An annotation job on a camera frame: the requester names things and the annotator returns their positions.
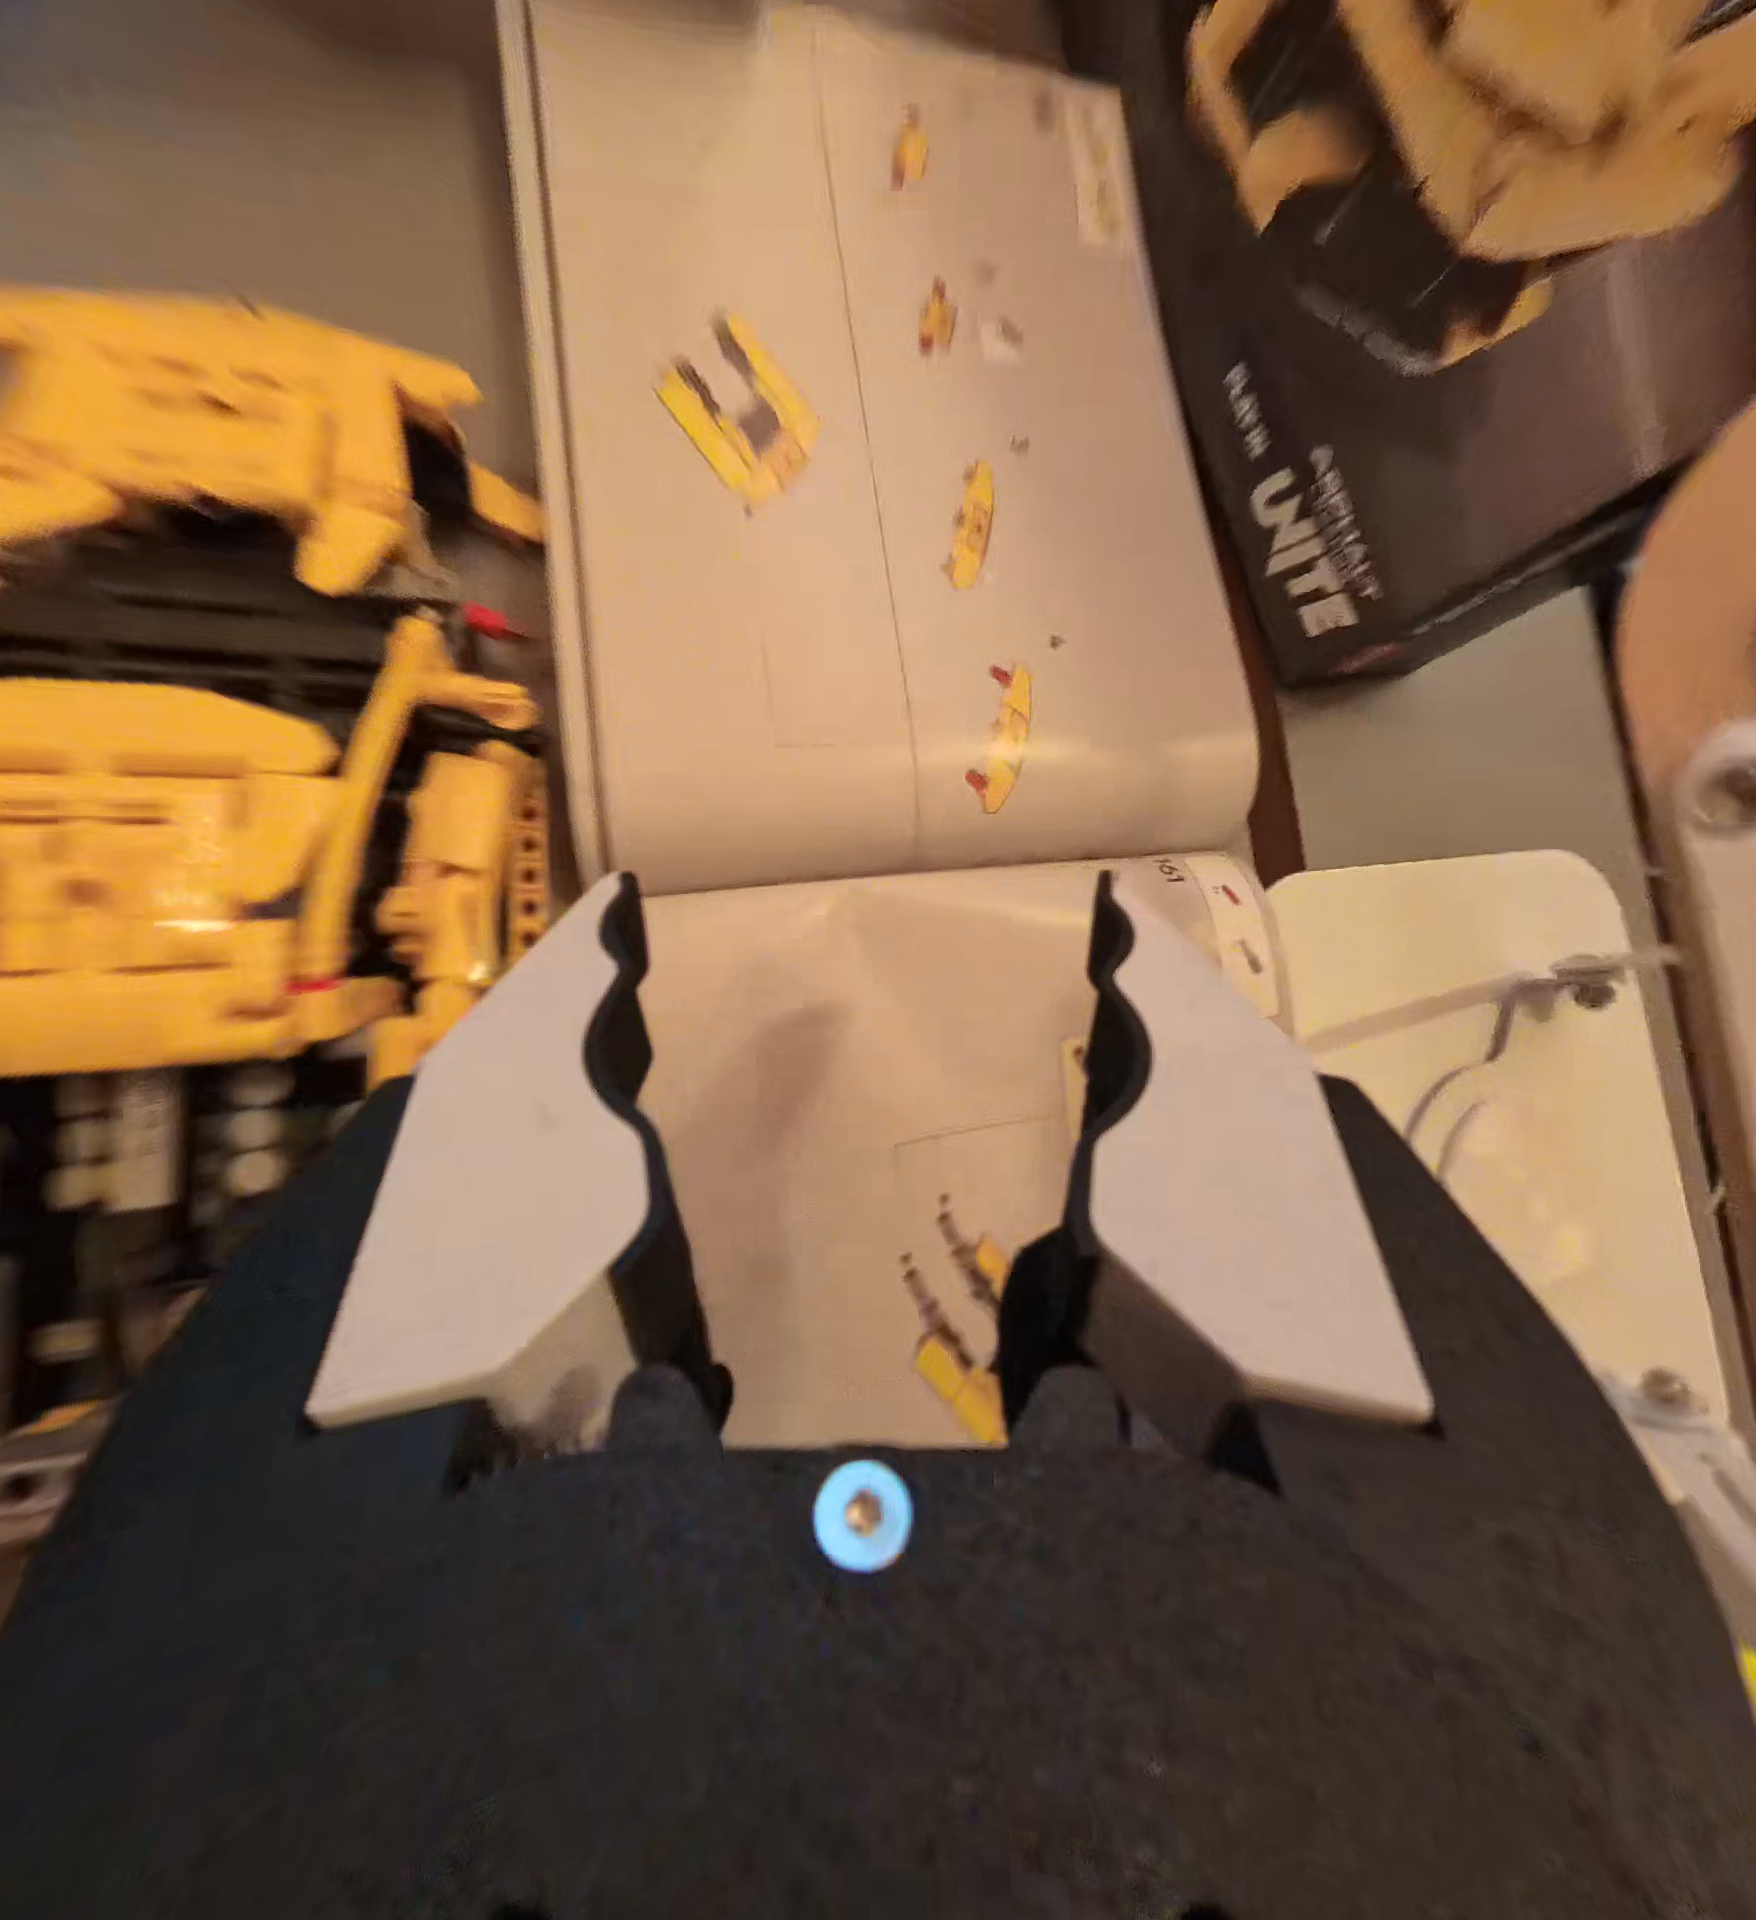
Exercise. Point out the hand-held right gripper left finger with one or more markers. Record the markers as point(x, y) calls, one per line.
point(518, 1170)

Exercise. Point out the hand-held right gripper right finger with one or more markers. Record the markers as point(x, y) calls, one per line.
point(1225, 1170)

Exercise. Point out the yellow brick car model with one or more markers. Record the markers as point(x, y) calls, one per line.
point(143, 779)

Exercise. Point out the open instruction booklet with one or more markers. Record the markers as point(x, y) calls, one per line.
point(728, 599)

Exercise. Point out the black brick set box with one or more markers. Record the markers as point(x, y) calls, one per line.
point(1419, 450)

